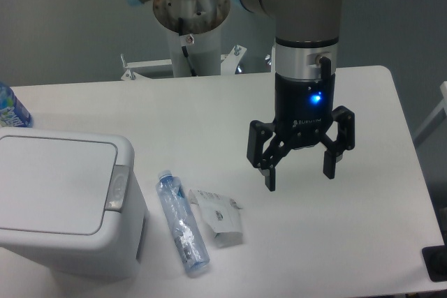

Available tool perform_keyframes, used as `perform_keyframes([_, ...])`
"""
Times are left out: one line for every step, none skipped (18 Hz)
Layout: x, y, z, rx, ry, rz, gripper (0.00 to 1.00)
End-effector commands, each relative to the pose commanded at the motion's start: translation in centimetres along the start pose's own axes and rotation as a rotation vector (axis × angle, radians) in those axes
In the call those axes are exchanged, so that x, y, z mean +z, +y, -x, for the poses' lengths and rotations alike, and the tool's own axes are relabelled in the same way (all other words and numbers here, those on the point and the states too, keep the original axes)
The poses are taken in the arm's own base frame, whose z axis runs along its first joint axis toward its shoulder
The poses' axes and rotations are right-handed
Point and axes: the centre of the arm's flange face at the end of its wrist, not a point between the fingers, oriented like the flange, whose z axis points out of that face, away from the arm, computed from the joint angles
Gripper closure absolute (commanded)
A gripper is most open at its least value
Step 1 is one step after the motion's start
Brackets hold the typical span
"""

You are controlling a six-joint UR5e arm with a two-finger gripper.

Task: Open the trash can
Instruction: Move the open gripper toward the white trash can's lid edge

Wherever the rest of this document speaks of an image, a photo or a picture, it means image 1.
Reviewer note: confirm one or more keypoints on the black table cable grommet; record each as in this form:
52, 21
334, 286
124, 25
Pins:
435, 262

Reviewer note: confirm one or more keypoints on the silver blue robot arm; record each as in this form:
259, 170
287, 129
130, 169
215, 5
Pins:
305, 64

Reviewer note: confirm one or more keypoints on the crumpled white paper carton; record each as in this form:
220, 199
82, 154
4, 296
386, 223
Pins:
222, 216

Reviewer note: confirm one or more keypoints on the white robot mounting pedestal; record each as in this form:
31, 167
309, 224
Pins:
193, 32

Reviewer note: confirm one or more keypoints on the white metal frame at right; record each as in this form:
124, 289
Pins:
434, 119

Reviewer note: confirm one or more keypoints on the blue labelled water bottle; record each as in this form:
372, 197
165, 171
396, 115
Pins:
13, 112

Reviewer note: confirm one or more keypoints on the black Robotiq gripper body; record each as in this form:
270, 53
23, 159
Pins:
302, 110

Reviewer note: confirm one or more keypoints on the white push-lid trash can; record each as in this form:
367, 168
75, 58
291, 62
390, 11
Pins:
71, 201

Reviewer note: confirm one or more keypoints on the empty clear plastic bottle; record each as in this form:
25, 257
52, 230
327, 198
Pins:
182, 223

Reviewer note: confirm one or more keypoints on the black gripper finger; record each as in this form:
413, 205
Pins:
345, 139
264, 151

